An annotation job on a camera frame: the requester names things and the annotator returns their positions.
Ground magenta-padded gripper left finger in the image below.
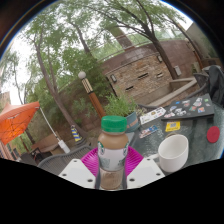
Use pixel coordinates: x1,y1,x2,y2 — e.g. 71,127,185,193
58,146,101,190

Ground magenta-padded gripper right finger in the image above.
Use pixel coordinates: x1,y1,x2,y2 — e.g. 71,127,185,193
125,146,166,190

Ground green-capped coffee drink bottle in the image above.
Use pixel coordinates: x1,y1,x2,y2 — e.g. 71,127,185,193
97,115,130,192

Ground grey mesh patio chair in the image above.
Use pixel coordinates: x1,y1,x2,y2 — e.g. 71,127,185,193
192,72,212,98
37,144,100,176

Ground white ceramic mug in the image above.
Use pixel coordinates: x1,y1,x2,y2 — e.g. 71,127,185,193
157,133,190,173

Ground yellow and blue striped cone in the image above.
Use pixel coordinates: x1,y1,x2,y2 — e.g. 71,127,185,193
70,124,83,143

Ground small colourful sticker card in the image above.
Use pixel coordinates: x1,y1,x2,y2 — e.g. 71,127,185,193
138,124,159,139

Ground white umbrella pole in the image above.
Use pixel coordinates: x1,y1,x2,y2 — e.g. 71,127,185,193
39,107,71,154

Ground yellow square card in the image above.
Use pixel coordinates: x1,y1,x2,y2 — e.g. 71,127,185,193
165,120,181,133

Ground green plant in teal pot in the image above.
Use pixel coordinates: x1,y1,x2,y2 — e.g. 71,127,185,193
104,94,141,134

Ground black laptop with stickers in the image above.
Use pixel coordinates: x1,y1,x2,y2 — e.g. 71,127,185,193
161,93,215,122

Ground orange patio umbrella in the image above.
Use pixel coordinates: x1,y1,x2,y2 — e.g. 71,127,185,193
0,100,41,146

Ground leaning slender tree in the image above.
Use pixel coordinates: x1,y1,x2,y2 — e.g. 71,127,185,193
19,9,88,138

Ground black jacket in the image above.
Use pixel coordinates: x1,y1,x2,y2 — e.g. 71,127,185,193
203,64,224,108

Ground dark-trunked forked tree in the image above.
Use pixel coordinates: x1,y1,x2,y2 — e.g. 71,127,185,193
83,0,194,81

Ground globe-topped lamp post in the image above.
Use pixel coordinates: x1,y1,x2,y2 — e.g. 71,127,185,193
77,70,108,119

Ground grey wall utility box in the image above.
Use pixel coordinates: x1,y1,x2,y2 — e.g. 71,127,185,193
173,65,183,77

